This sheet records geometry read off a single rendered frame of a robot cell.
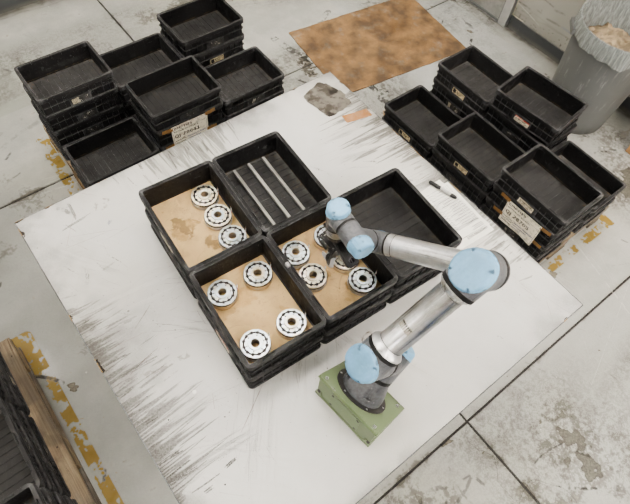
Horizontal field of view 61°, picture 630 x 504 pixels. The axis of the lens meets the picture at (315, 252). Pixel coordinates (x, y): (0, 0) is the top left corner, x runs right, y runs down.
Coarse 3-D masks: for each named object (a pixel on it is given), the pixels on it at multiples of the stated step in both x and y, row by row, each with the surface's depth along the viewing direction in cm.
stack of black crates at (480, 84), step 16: (448, 64) 316; (464, 64) 325; (480, 64) 320; (496, 64) 311; (448, 80) 310; (464, 80) 318; (480, 80) 319; (496, 80) 317; (448, 96) 317; (464, 96) 306; (480, 96) 296; (464, 112) 313; (480, 112) 303
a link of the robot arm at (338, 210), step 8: (336, 200) 163; (344, 200) 163; (328, 208) 162; (336, 208) 161; (344, 208) 161; (328, 216) 163; (336, 216) 161; (344, 216) 161; (352, 216) 164; (328, 224) 167; (336, 224) 163
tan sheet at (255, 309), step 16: (240, 272) 190; (272, 272) 191; (240, 288) 187; (272, 288) 187; (240, 304) 183; (256, 304) 184; (272, 304) 184; (288, 304) 185; (224, 320) 180; (240, 320) 180; (256, 320) 181; (272, 320) 181; (240, 336) 177; (272, 336) 178
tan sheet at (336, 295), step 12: (312, 228) 202; (300, 240) 198; (312, 240) 199; (312, 252) 196; (324, 264) 194; (360, 264) 195; (312, 276) 191; (336, 276) 192; (324, 288) 189; (336, 288) 189; (348, 288) 189; (324, 300) 186; (336, 300) 187; (348, 300) 187
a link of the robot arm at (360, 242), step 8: (344, 224) 161; (352, 224) 161; (336, 232) 164; (344, 232) 161; (352, 232) 160; (360, 232) 160; (368, 232) 163; (344, 240) 161; (352, 240) 159; (360, 240) 158; (368, 240) 159; (376, 240) 166; (352, 248) 159; (360, 248) 158; (368, 248) 159; (360, 256) 161
